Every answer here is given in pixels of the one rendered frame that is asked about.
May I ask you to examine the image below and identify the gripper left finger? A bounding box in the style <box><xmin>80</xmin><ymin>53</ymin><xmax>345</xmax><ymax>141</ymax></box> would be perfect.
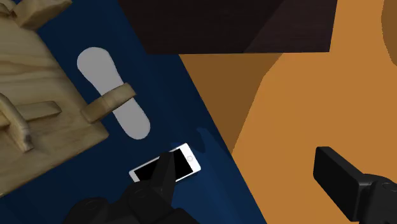
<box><xmin>63</xmin><ymin>151</ymin><xmax>199</xmax><ymax>224</ymax></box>

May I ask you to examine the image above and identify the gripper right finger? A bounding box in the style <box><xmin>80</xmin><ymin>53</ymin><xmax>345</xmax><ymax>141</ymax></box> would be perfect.
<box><xmin>312</xmin><ymin>146</ymin><xmax>397</xmax><ymax>224</ymax></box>

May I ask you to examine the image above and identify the white smartphone with black screen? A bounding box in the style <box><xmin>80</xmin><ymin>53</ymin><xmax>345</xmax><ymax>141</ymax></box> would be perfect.
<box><xmin>129</xmin><ymin>143</ymin><xmax>202</xmax><ymax>184</ymax></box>

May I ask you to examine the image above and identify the dark blue table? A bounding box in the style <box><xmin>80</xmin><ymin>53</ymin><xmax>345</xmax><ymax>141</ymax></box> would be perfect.
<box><xmin>0</xmin><ymin>0</ymin><xmax>268</xmax><ymax>224</ymax></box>

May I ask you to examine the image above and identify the white flat oblong shape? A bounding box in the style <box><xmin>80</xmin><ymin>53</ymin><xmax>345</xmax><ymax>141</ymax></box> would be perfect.
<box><xmin>76</xmin><ymin>46</ymin><xmax>151</xmax><ymax>141</ymax></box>

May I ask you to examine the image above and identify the light wooden carved object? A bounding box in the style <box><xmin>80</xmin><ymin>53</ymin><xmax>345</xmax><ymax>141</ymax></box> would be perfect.
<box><xmin>0</xmin><ymin>0</ymin><xmax>137</xmax><ymax>198</ymax></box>

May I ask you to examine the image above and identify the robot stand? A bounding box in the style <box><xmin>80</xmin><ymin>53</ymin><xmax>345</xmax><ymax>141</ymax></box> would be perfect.
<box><xmin>118</xmin><ymin>0</ymin><xmax>338</xmax><ymax>55</ymax></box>

